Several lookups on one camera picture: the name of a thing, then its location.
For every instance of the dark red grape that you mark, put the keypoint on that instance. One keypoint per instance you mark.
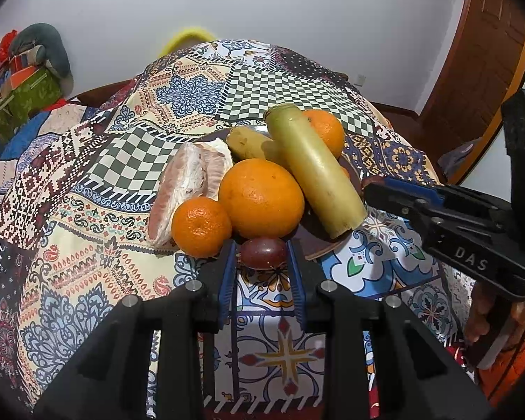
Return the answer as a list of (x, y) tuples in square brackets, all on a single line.
[(262, 251)]

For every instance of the tiny mandarin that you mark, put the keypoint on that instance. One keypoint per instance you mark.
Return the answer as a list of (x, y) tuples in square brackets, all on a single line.
[(345, 172)]

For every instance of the pomelo piece with peel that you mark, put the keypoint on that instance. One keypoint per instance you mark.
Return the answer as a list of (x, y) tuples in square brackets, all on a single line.
[(218, 166)]

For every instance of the short yellow sugarcane piece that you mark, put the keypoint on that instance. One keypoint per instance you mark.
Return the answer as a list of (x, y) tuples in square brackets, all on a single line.
[(249, 144)]

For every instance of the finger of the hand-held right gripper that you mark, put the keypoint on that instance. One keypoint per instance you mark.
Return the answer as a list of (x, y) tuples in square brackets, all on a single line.
[(411, 186), (389, 199)]

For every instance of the small mandarin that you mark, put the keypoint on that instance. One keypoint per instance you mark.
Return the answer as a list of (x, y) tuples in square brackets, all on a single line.
[(201, 227)]

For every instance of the dark wooden furniture edge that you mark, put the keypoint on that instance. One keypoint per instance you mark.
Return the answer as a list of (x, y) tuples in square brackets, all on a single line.
[(100, 92)]

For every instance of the person's right forearm orange sleeve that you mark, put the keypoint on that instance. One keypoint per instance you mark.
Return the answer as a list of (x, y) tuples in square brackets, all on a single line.
[(516, 367)]

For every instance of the grey cloth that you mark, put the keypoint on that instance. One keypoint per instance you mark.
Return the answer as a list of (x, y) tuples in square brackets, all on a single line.
[(459, 157)]

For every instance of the brown wooden door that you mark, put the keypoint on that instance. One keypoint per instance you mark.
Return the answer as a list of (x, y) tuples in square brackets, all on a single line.
[(477, 65)]

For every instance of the large orange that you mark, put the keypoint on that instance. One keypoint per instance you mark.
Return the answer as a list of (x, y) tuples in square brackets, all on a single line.
[(262, 197)]

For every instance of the dark purple round plate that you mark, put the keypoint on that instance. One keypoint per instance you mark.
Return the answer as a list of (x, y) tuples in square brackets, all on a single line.
[(317, 232)]

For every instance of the long green-yellow sugarcane piece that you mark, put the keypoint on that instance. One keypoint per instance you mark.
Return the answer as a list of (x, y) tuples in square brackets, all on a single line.
[(315, 166)]

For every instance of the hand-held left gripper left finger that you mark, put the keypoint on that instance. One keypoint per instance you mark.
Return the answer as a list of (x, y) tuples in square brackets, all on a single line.
[(227, 280)]

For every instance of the yellow chair back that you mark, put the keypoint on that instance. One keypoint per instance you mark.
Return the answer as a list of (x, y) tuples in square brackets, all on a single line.
[(188, 33)]

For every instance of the patchwork patterned tablecloth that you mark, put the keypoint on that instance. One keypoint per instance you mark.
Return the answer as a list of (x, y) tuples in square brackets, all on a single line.
[(92, 227)]

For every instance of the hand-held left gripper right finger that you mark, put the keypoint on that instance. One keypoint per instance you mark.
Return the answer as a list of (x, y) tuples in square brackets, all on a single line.
[(297, 284)]

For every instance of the peeled pink pomelo segment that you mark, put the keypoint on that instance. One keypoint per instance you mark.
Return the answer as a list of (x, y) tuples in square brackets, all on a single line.
[(175, 197)]

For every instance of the white wall outlet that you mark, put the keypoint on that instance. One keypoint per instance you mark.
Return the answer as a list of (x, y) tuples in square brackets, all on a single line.
[(361, 80)]

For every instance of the person's right hand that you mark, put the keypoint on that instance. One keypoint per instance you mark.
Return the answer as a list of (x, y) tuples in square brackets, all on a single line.
[(479, 319)]

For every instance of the medium mandarin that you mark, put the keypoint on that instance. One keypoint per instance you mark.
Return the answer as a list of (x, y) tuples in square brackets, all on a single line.
[(328, 133)]

